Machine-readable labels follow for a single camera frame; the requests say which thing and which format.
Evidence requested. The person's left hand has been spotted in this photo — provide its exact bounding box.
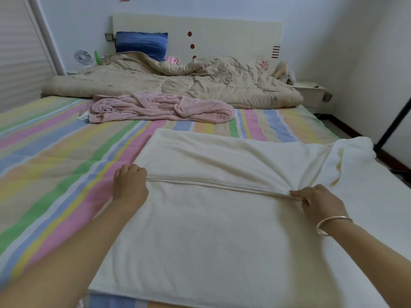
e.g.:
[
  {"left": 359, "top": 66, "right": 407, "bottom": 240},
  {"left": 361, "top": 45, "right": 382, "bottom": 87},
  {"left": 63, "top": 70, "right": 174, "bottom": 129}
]
[{"left": 113, "top": 164, "right": 150, "bottom": 212}]

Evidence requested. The person's right hand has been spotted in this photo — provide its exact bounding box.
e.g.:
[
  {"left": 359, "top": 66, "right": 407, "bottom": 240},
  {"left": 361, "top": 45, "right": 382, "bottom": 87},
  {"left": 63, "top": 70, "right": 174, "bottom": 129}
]
[{"left": 289, "top": 184, "right": 349, "bottom": 228}]

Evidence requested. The pink fleece blanket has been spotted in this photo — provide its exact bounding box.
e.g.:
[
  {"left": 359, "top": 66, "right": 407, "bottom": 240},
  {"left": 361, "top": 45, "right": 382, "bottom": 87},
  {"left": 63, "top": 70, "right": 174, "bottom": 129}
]
[{"left": 79, "top": 93, "right": 237, "bottom": 124}]

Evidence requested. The cream fleece blanket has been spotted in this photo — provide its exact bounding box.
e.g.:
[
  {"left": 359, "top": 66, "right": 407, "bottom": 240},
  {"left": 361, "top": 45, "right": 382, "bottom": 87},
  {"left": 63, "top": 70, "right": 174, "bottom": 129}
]
[{"left": 88, "top": 128, "right": 411, "bottom": 308}]

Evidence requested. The person's left forearm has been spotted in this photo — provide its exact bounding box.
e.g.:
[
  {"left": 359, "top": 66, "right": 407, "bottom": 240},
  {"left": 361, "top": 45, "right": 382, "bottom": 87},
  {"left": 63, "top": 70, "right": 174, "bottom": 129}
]
[{"left": 0, "top": 202, "right": 139, "bottom": 308}]

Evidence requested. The person's right forearm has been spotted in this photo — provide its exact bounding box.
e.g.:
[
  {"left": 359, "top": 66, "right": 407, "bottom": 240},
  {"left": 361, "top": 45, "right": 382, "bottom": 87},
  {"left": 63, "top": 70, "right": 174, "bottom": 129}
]
[{"left": 324, "top": 218, "right": 411, "bottom": 308}]

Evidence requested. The striped pastel bed sheet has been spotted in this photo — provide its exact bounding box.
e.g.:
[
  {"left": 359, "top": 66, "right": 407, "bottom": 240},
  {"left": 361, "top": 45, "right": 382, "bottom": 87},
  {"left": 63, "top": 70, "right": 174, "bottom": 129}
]
[{"left": 0, "top": 95, "right": 348, "bottom": 308}]

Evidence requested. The dark brown baseboard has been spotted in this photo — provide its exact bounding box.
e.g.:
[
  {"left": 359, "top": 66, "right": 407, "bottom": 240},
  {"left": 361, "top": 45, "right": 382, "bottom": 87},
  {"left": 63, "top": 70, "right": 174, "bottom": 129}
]
[{"left": 319, "top": 114, "right": 411, "bottom": 184}]

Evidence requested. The white nightstand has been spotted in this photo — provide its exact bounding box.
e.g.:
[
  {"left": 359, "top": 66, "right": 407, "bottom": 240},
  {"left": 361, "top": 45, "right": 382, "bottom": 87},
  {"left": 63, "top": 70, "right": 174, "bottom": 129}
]
[{"left": 292, "top": 81, "right": 330, "bottom": 114}]

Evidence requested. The black clothes rack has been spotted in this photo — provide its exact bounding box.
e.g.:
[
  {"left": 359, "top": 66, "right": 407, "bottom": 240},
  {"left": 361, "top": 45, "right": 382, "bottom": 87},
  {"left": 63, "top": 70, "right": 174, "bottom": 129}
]
[{"left": 374, "top": 98, "right": 411, "bottom": 151}]

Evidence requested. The beige quilt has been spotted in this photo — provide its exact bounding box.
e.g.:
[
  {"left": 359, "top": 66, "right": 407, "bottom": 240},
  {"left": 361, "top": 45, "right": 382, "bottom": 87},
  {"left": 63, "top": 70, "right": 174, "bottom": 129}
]
[{"left": 42, "top": 51, "right": 304, "bottom": 110}]

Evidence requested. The cream plush toy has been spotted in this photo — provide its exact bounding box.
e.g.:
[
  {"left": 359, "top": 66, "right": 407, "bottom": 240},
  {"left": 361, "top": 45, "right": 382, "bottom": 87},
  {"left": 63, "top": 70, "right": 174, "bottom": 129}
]
[{"left": 270, "top": 59, "right": 296, "bottom": 84}]

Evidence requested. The small white desk fan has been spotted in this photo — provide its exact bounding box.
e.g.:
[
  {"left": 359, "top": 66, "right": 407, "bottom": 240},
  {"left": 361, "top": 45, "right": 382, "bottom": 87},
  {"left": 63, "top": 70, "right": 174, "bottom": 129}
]
[{"left": 73, "top": 48, "right": 94, "bottom": 67}]

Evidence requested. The blue pillow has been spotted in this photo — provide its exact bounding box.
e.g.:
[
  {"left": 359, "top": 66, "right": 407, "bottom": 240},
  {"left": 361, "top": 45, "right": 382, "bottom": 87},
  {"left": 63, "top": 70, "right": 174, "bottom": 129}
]
[{"left": 115, "top": 31, "right": 169, "bottom": 62}]

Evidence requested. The white headboard with red dots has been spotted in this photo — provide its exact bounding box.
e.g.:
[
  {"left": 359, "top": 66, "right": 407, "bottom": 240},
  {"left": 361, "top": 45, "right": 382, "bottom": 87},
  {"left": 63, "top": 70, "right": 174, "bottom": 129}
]
[{"left": 112, "top": 13, "right": 284, "bottom": 71}]

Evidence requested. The silver bracelet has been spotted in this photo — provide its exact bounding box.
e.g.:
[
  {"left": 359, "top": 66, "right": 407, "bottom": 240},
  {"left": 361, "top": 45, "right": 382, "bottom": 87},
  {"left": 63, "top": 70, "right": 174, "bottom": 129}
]
[{"left": 315, "top": 215, "right": 354, "bottom": 237}]

